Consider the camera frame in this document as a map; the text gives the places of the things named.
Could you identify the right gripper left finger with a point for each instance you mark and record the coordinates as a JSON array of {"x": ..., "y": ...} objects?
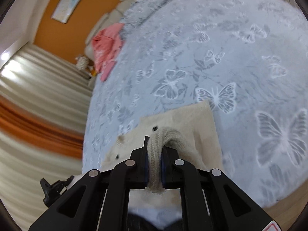
[{"x": 127, "y": 175}]

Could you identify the butterfly patterned grey bedspread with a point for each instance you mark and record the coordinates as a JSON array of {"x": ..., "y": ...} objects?
[{"x": 248, "y": 58}]

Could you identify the pink folded clothes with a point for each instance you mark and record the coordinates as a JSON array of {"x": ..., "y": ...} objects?
[{"x": 106, "y": 45}]

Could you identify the cream padded headboard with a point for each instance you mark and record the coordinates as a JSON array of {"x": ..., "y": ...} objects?
[{"x": 106, "y": 20}]

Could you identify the plush toy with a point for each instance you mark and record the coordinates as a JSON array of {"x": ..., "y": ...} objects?
[{"x": 83, "y": 63}]

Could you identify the cream and orange curtain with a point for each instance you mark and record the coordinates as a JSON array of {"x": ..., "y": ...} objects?
[{"x": 44, "y": 106}]

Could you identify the butterfly patterned pillow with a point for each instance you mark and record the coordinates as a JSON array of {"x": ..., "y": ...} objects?
[{"x": 138, "y": 12}]

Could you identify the beige knitted sweater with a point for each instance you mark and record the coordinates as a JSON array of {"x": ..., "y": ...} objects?
[{"x": 190, "y": 130}]

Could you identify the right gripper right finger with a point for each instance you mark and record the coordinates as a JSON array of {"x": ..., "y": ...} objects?
[{"x": 180, "y": 174}]

